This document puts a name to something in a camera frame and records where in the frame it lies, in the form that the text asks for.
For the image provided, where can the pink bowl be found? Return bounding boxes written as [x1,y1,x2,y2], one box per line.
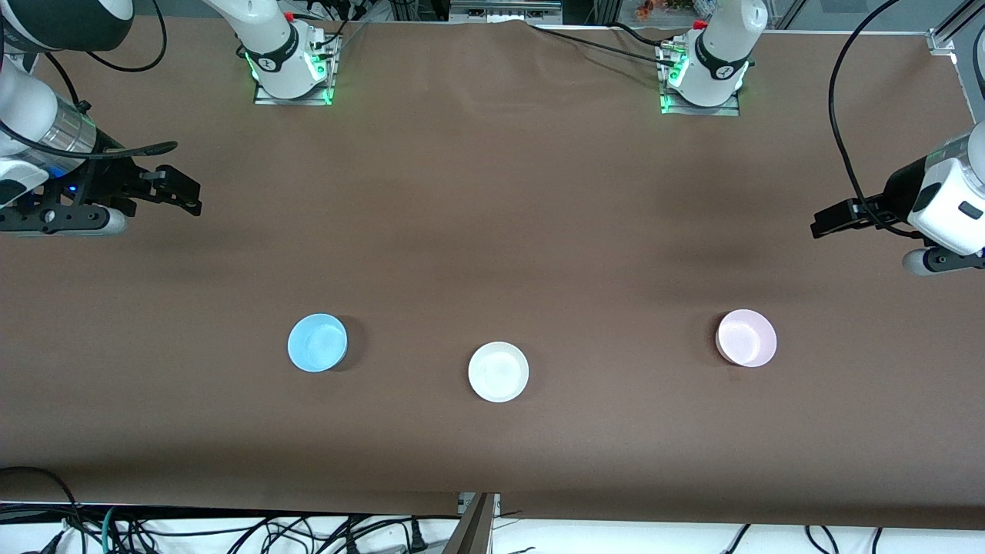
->
[715,309,778,368]

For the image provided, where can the blue bowl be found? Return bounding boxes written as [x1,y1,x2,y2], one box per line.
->
[287,312,349,373]

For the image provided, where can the white bowl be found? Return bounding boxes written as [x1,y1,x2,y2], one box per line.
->
[468,341,530,403]

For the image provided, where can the orange decorative items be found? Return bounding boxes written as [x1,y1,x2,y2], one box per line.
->
[634,0,693,21]

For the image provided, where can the brown table cover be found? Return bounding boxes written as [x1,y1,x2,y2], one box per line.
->
[0,15,985,532]

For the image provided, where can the grey power strip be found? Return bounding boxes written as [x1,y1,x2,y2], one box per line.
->
[449,0,563,22]

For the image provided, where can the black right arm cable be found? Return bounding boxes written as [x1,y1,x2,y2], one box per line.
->
[0,0,179,162]

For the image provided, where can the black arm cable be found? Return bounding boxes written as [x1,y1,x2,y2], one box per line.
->
[828,0,924,235]
[0,0,179,162]

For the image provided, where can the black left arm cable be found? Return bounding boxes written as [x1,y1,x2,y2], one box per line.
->
[828,0,924,235]

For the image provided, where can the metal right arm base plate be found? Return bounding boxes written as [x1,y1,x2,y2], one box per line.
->
[252,22,340,107]

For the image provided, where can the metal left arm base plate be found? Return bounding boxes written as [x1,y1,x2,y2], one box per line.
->
[656,40,742,117]

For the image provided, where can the aluminium frame corner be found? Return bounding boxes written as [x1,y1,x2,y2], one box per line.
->
[927,0,985,56]

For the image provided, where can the short black table cable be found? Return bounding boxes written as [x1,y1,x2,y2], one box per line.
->
[612,22,672,48]

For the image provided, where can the long black table cable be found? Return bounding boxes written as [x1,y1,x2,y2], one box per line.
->
[529,25,667,62]

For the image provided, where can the black looped floor cable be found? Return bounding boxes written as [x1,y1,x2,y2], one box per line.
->
[0,466,82,532]

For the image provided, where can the grey metal post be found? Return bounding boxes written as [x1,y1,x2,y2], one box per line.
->
[442,492,501,554]

